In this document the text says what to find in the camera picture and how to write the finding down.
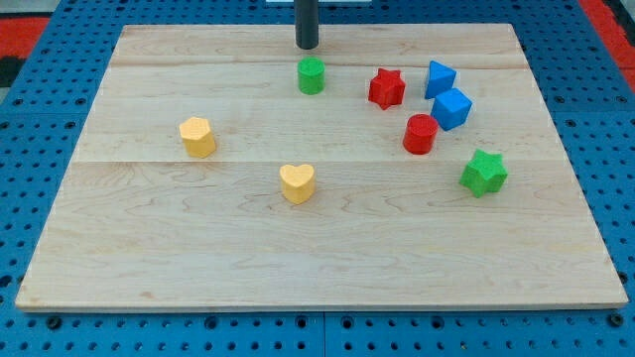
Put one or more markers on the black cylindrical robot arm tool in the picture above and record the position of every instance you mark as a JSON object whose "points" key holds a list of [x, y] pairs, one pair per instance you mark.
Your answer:
{"points": [[306, 23]]}

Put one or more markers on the yellow heart block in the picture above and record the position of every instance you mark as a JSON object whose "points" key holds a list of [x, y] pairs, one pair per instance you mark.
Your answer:
{"points": [[298, 183]]}

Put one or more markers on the light wooden board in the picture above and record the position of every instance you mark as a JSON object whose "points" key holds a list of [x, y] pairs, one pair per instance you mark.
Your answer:
{"points": [[140, 225]]}

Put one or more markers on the green cylinder block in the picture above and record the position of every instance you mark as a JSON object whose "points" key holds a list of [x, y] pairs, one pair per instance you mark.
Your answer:
{"points": [[310, 73]]}

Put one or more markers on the red star block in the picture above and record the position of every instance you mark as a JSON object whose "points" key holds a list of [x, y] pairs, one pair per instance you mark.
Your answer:
{"points": [[387, 88]]}

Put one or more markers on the red cylinder block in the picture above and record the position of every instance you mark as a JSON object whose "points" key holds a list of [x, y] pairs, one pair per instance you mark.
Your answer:
{"points": [[420, 134]]}

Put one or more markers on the yellow hexagon block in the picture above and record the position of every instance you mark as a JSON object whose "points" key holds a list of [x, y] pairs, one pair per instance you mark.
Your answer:
{"points": [[197, 137]]}

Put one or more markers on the blue cube block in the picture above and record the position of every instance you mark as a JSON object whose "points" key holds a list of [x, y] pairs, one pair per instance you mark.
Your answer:
{"points": [[451, 108]]}

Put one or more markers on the blue triangle block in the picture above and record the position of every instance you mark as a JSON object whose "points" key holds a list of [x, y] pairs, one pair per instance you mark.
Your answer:
{"points": [[440, 79]]}

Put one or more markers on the green star block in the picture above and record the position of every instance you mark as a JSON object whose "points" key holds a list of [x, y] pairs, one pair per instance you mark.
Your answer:
{"points": [[484, 173]]}

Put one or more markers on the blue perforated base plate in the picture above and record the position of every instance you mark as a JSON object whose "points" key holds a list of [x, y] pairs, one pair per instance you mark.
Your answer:
{"points": [[41, 117]]}

